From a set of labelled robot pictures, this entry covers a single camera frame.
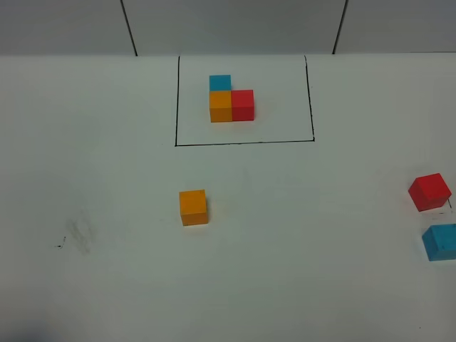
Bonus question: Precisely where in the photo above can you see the orange template block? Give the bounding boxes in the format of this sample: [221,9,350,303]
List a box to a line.
[209,90,232,123]

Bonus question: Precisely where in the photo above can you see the red template block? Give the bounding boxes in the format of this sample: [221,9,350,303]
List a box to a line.
[232,90,255,121]

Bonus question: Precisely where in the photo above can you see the white template sheet black border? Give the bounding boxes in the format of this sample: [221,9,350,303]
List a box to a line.
[175,55,315,147]

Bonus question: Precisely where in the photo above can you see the blue template block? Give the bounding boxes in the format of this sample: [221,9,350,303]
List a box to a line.
[209,75,232,92]

